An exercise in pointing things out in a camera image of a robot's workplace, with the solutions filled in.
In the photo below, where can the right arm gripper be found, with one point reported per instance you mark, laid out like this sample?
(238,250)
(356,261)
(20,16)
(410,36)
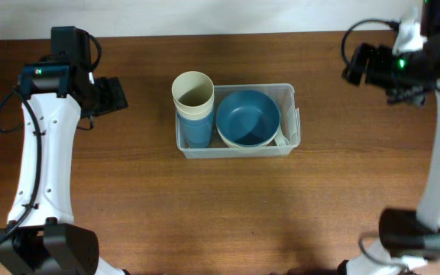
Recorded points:
(378,58)

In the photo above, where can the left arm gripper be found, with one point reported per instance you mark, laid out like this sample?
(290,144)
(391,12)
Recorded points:
(114,95)

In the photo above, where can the beige cup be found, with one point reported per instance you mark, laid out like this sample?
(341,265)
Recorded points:
(193,89)
(198,113)

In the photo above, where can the blue cup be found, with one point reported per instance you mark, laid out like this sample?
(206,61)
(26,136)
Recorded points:
(203,125)
(197,137)

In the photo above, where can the white plastic spoon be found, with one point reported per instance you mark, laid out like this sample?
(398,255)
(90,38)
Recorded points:
(285,140)

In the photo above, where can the white plastic fork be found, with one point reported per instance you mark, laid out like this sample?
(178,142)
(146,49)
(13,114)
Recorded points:
(281,138)

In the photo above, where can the beige bowl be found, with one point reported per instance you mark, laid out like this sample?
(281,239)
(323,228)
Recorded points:
(247,141)

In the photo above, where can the blue bowl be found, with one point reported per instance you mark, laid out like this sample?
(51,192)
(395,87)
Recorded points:
(248,111)

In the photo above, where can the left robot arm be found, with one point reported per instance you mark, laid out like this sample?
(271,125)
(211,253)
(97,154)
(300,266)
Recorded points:
(56,92)

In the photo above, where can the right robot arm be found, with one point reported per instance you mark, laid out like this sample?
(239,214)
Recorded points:
(409,239)

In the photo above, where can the clear plastic container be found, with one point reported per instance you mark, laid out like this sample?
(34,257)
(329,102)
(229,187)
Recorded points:
(284,96)

